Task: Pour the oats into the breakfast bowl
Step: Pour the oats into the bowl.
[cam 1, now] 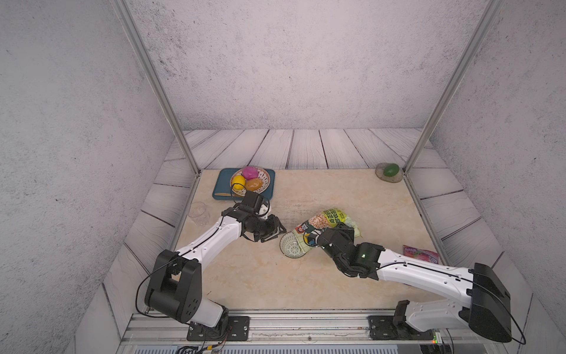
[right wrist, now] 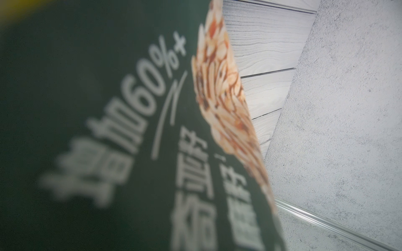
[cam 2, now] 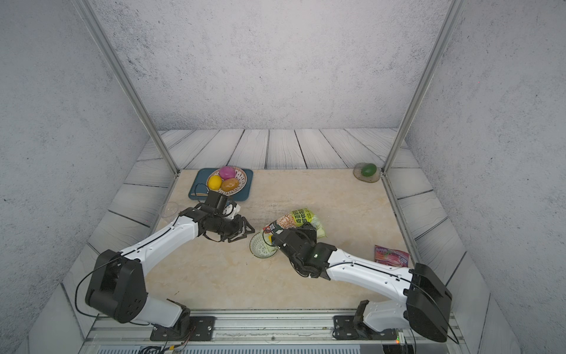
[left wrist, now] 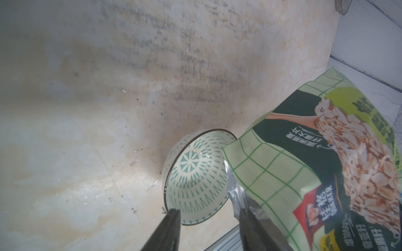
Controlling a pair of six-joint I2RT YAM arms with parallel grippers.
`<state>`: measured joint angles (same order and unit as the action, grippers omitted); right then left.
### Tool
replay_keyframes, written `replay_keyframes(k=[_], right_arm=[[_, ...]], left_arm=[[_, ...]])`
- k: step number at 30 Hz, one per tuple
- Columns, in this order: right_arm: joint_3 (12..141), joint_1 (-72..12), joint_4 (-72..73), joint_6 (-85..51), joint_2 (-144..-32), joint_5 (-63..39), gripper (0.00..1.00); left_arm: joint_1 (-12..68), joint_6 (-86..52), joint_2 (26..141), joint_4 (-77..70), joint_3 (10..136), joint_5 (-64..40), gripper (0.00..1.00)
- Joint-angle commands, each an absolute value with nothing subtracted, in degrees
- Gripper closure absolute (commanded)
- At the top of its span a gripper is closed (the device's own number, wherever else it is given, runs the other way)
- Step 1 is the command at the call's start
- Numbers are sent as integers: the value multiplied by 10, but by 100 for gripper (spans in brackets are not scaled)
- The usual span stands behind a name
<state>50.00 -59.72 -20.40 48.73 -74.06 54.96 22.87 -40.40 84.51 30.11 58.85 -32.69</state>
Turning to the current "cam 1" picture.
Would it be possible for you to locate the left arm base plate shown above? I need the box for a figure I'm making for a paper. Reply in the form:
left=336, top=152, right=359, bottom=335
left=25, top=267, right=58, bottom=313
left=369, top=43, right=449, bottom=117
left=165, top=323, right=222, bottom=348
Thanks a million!
left=187, top=316, right=250, bottom=342

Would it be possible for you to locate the white patterned breakfast bowl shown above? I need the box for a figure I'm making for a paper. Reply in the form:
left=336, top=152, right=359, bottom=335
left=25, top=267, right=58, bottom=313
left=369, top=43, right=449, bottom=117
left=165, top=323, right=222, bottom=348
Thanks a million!
left=279, top=232, right=312, bottom=259

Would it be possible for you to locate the green avocado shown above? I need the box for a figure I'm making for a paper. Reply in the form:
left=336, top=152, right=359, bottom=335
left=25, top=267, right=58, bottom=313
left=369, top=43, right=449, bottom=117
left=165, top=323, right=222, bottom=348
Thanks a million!
left=383, top=164, right=400, bottom=178

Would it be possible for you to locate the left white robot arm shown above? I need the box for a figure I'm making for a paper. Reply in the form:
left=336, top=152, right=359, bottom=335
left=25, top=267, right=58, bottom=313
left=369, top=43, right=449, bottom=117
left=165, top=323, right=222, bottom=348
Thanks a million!
left=144, top=205, right=287, bottom=328

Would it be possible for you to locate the clear glass cup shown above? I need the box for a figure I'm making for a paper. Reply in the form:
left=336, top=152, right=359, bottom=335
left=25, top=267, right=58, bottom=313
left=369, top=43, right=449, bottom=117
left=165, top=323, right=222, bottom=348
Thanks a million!
left=188, top=201, right=209, bottom=226

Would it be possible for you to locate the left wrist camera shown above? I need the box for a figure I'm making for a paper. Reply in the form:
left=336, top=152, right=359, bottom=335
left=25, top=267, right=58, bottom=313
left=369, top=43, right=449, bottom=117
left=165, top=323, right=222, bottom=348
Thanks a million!
left=240, top=191, right=271, bottom=218

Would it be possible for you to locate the purple candy bag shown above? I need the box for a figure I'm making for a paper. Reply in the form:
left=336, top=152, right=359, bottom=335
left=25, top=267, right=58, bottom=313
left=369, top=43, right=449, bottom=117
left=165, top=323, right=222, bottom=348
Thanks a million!
left=403, top=245, right=440, bottom=264

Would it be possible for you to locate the patterned fruit plate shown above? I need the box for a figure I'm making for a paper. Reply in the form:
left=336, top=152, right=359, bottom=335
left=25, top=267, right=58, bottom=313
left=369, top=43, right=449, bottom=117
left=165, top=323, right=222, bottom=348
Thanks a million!
left=229, top=167, right=271, bottom=197

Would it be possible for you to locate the metal frame post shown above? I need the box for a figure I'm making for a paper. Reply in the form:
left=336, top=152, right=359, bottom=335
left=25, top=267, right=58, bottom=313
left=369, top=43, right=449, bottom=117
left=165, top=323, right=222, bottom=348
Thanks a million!
left=111, top=0, right=201, bottom=176
left=404, top=0, right=504, bottom=175

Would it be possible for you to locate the teal tray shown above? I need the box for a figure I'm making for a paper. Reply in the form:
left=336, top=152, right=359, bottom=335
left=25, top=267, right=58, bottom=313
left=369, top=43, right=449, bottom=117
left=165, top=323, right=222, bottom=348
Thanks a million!
left=212, top=168, right=276, bottom=201

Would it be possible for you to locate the aluminium front rail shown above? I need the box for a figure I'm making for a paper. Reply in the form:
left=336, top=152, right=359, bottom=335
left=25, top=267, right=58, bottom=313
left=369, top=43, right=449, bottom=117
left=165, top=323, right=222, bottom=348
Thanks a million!
left=117, top=310, right=507, bottom=353

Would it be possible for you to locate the pink fruit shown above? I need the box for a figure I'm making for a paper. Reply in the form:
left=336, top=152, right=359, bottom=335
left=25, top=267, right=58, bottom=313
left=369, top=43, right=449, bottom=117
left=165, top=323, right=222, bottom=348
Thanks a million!
left=242, top=166, right=259, bottom=180

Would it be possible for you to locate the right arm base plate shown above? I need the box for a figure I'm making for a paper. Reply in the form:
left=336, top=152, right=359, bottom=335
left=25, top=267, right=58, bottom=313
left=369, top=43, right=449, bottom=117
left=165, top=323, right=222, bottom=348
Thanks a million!
left=368, top=316, right=435, bottom=341

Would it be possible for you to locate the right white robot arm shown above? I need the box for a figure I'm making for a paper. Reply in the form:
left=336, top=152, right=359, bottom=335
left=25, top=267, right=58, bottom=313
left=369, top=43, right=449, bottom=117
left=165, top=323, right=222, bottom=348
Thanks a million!
left=304, top=224, right=516, bottom=343

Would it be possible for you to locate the right metal frame post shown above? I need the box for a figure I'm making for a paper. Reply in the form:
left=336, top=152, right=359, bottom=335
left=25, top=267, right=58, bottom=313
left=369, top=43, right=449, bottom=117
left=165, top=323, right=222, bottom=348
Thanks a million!
left=404, top=0, right=504, bottom=175

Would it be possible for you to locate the green oats bag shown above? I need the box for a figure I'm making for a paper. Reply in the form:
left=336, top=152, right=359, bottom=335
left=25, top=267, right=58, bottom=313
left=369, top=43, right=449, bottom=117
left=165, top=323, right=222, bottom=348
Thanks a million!
left=292, top=208, right=361, bottom=248

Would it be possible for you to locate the yellow lemon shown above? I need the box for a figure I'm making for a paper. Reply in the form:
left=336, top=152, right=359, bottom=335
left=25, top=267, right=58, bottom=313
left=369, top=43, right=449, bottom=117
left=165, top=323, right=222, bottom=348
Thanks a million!
left=231, top=175, right=246, bottom=191

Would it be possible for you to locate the brown fruit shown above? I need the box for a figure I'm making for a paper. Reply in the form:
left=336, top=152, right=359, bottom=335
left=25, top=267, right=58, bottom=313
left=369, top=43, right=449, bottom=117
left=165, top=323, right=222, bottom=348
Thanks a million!
left=245, top=178, right=263, bottom=191

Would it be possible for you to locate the left metal frame post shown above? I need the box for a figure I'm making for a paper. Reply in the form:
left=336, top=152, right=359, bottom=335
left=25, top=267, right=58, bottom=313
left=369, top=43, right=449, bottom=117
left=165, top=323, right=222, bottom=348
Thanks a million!
left=111, top=0, right=201, bottom=176

